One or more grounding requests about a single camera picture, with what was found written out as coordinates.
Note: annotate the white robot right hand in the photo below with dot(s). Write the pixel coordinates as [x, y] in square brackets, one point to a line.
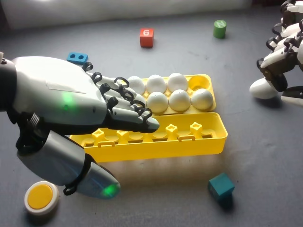
[290, 47]

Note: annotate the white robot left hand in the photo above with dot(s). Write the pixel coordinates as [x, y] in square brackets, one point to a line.
[59, 94]

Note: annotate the yellow egg carton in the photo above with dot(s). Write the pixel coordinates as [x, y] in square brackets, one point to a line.
[189, 146]

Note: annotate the blue two-hole block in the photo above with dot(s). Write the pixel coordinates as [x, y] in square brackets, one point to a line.
[77, 58]

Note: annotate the green letter N cylinder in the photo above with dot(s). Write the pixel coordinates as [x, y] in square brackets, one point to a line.
[219, 29]

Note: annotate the red number six block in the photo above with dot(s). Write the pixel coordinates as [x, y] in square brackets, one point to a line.
[146, 39]

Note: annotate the white disc with yellow centre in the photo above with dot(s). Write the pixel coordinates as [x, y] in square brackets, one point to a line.
[40, 197]

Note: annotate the grey table cloth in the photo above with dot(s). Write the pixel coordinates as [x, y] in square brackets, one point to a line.
[260, 153]

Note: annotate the teal wooden cube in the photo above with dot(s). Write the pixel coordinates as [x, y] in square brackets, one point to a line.
[221, 188]

